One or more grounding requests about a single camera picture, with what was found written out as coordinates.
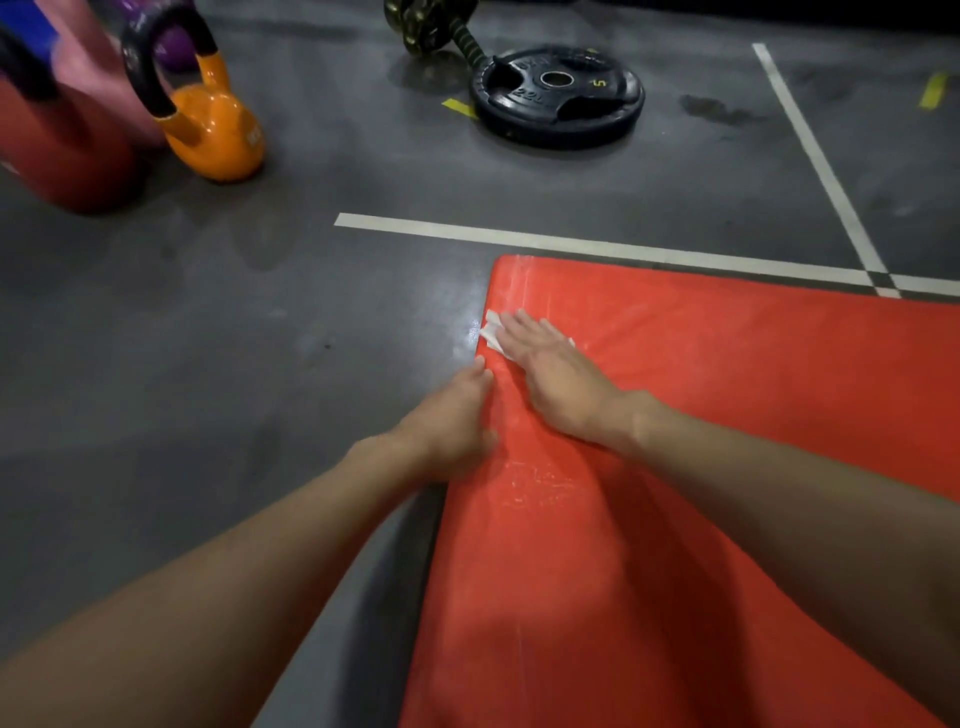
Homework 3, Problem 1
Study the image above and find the purple kettlebell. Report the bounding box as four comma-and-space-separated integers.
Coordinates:
112, 0, 200, 75

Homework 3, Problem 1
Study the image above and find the person's left hand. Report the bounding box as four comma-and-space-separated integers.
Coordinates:
389, 355, 499, 485

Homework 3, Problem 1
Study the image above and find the person's left forearm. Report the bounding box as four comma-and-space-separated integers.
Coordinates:
0, 434, 421, 728

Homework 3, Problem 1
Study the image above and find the black gym machine frame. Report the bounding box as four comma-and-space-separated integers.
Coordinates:
599, 0, 960, 35

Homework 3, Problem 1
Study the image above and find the blue round dome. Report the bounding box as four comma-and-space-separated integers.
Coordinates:
0, 0, 65, 65

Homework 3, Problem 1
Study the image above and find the orange kettlebell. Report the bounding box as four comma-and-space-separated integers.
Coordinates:
121, 3, 267, 184

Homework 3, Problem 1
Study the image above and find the red mat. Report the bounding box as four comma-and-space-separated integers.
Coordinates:
397, 254, 960, 728

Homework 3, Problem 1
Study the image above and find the gold black dumbbell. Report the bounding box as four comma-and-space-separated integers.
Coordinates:
383, 0, 489, 65

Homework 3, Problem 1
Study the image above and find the red kettlebell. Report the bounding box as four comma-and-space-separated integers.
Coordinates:
0, 26, 144, 215

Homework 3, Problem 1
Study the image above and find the white wet wipe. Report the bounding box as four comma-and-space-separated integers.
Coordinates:
479, 309, 577, 370

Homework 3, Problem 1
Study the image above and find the person's right hand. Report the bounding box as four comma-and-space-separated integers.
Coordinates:
491, 308, 661, 457

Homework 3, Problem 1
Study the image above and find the black weight plate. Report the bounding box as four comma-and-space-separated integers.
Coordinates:
470, 44, 648, 151

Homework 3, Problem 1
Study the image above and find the person's right forearm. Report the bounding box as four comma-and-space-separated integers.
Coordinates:
618, 393, 960, 725

